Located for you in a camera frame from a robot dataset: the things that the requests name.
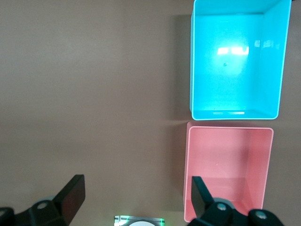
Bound pink plastic bin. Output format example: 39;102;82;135
182;121;275;223

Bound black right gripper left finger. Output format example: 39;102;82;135
0;174;86;226

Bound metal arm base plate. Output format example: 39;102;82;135
113;215;166;226

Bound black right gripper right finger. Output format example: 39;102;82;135
187;176;286;226

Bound blue plastic bin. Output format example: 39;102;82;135
189;0;293;121

